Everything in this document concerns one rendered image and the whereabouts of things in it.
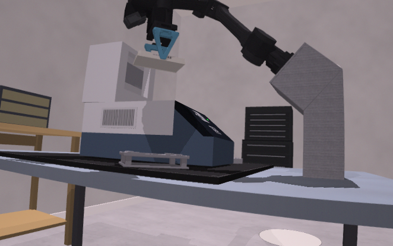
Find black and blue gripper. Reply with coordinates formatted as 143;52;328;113
144;9;179;59

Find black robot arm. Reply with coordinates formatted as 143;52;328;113
123;0;294;75

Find white well pcr plate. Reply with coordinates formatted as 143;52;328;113
133;51;185;73

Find white real-time pcr cycler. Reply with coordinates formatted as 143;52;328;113
80;41;234;167

